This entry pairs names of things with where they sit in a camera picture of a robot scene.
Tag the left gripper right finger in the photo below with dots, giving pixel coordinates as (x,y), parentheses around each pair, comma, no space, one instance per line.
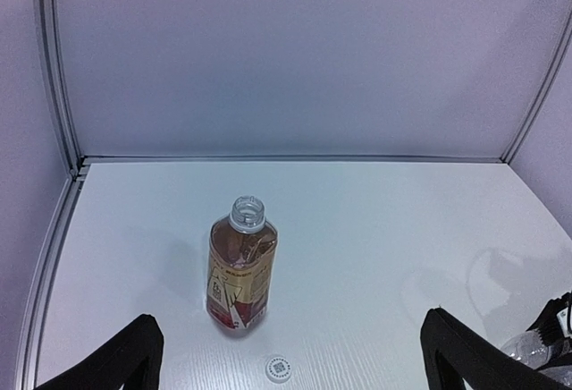
(455,357)

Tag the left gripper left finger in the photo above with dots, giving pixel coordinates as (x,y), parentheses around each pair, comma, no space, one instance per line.
(131,359)

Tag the red cap water bottle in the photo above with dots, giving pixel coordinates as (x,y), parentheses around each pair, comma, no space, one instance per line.
(536,347)

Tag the white bottle cap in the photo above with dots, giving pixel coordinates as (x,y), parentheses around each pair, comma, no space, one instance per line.
(278,369)

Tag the gold label drink bottle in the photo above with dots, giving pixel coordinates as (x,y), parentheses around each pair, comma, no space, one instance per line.
(242,248)

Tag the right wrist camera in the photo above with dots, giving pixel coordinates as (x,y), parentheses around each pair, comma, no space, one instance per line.
(553,325)

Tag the right aluminium wall post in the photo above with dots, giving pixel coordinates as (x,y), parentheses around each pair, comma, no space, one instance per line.
(540,96)

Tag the aluminium wall post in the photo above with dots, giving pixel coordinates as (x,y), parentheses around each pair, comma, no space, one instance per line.
(540,96)
(52,67)

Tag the left aluminium wall post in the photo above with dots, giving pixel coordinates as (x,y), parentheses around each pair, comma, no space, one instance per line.
(52,67)

